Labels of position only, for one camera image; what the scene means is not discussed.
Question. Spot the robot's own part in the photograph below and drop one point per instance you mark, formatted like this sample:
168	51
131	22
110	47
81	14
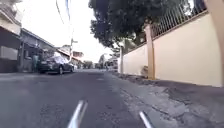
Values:
76	116
145	120

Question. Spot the dark car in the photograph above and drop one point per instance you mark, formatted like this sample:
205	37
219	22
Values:
55	65

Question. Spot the utility pole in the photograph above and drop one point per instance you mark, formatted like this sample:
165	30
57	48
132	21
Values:
71	50

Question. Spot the cracked concrete pavement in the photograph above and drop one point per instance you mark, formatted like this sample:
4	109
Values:
173	96

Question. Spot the grey asphalt road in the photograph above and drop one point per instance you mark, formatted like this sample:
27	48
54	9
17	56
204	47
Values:
50	96

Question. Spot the grey low building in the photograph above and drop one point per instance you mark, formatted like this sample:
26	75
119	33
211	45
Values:
31	46

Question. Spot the large dark green tree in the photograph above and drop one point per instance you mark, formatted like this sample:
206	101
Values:
126	20

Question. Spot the building with balcony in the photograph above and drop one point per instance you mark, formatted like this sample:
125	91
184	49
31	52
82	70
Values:
8	33

